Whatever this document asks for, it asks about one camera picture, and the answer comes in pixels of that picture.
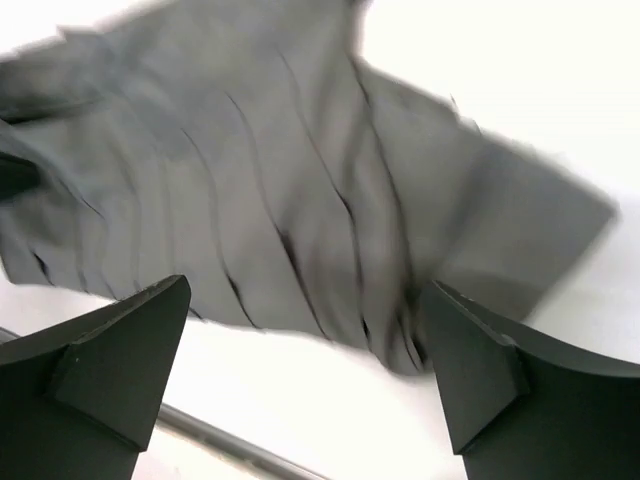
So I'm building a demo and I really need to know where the grey pleated skirt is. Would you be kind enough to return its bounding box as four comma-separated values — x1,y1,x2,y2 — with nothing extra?
1,1,615,376

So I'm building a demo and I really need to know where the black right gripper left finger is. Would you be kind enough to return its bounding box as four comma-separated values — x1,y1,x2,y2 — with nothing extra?
1,275,191,480

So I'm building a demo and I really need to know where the aluminium rail along table front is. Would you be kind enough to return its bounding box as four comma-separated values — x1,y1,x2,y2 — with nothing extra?
0,327,331,480

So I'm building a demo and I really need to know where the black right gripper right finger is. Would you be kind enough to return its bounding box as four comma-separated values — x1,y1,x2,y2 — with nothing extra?
421,283,639,480

